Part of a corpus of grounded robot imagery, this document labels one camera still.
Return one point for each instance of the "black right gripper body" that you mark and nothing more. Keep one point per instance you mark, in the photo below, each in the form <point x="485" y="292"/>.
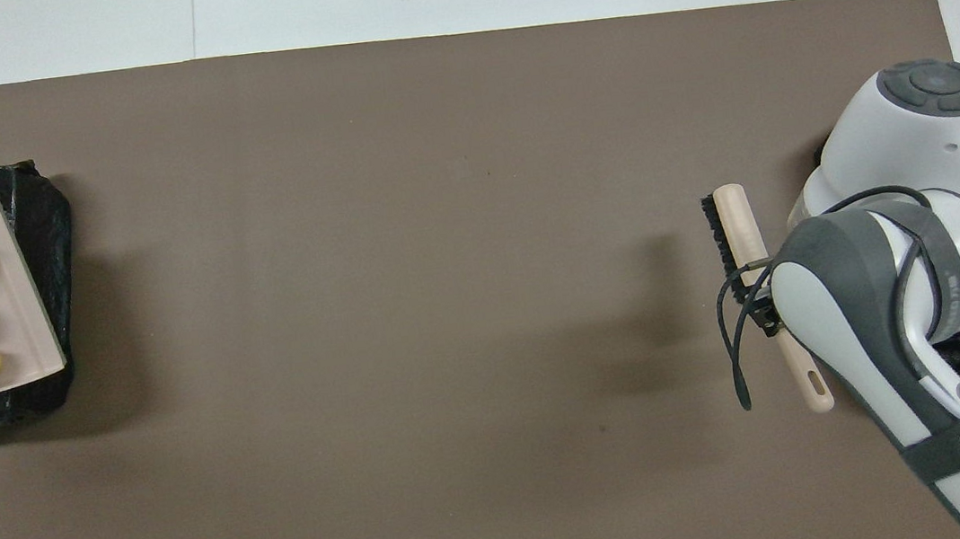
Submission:
<point x="767" y="305"/>

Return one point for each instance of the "beige brush with black bristles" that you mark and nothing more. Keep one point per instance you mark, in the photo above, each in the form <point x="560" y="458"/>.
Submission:
<point x="737" y="222"/>

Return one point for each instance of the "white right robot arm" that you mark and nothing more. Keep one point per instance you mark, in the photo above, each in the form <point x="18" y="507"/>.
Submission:
<point x="928" y="155"/>

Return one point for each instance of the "brown table mat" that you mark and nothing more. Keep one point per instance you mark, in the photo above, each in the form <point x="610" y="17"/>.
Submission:
<point x="438" y="220"/>

